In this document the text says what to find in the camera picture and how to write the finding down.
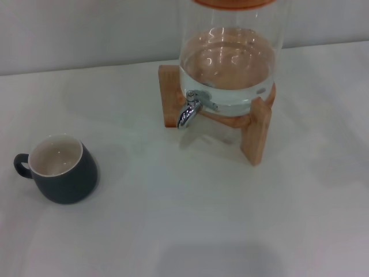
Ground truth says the dark grey ceramic cup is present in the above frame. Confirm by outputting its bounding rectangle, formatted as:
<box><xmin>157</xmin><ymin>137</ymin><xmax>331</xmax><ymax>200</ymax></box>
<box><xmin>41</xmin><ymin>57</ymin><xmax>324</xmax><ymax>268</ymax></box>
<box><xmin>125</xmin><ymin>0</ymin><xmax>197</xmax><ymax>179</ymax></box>
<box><xmin>13</xmin><ymin>133</ymin><xmax>99</xmax><ymax>205</ymax></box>

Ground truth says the chrome dispenser faucet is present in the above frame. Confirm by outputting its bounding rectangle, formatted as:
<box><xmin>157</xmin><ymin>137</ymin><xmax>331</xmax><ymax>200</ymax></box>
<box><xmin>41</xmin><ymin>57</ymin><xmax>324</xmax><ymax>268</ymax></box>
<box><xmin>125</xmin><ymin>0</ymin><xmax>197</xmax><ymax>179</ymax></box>
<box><xmin>176</xmin><ymin>89</ymin><xmax>219</xmax><ymax>130</ymax></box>

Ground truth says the wooden dispenser stand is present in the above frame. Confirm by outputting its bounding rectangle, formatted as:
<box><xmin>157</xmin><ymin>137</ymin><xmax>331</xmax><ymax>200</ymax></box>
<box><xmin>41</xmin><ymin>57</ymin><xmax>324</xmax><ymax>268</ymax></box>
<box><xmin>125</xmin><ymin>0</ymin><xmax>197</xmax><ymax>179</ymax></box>
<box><xmin>157</xmin><ymin>64</ymin><xmax>277</xmax><ymax>167</ymax></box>

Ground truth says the glass water dispenser jar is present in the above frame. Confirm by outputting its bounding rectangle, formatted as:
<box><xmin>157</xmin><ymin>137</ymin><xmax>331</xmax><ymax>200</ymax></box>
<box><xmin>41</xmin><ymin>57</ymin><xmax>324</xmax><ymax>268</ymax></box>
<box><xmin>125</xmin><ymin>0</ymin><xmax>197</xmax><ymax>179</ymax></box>
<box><xmin>178</xmin><ymin>0</ymin><xmax>289</xmax><ymax>118</ymax></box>

